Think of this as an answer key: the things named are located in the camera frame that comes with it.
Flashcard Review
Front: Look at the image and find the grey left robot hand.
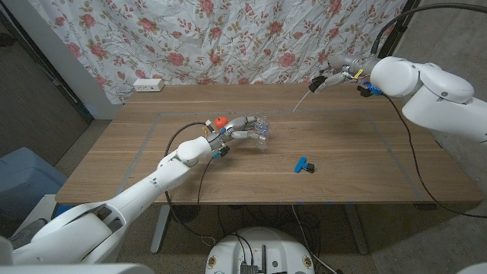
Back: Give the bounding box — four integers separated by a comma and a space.
207, 116, 269, 151

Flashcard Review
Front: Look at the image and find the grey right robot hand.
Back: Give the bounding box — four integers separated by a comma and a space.
314, 53, 381, 94

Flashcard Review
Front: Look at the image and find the clear plastic spray bottle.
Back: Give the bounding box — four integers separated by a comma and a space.
250, 116, 272, 150

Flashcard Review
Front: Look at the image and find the black trigger sprayer head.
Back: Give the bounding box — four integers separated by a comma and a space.
291, 75, 328, 113

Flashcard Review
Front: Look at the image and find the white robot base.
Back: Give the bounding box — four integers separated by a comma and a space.
204, 226, 317, 274

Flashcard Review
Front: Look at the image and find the black stand pole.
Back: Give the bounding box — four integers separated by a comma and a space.
0, 5, 95, 125
376, 0, 422, 60

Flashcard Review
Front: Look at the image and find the blue and black clip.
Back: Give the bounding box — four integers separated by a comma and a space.
294, 156, 316, 174

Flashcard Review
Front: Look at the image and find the floral backdrop cloth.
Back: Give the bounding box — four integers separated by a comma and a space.
28, 0, 409, 104

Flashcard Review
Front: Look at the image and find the white power strip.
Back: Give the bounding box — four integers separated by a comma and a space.
132, 78, 166, 93

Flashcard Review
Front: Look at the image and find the grey table leg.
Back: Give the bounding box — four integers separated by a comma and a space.
343, 204, 370, 256
149, 204, 173, 255

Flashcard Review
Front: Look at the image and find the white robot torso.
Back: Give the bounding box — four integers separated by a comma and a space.
0, 261, 487, 274

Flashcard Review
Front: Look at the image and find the blue plastic bin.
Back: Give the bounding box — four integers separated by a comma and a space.
0, 146, 75, 239

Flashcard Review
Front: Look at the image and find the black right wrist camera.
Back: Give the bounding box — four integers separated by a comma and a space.
356, 81, 384, 98

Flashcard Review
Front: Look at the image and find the black tagged left wrist cable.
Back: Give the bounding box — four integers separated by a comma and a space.
164, 119, 215, 157

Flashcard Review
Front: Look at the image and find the thin black left camera cable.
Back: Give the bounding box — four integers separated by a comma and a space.
164, 155, 218, 248

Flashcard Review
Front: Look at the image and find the thin black camera cable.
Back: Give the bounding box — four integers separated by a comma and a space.
382, 94, 487, 220
164, 155, 218, 248

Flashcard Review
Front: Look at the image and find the thick black hose cable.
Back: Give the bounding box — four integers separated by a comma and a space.
370, 2, 487, 58

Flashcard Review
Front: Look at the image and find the thin black right camera cable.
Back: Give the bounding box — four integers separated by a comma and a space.
382, 94, 487, 220

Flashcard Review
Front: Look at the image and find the white floor cable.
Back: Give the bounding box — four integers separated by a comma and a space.
291, 204, 338, 274

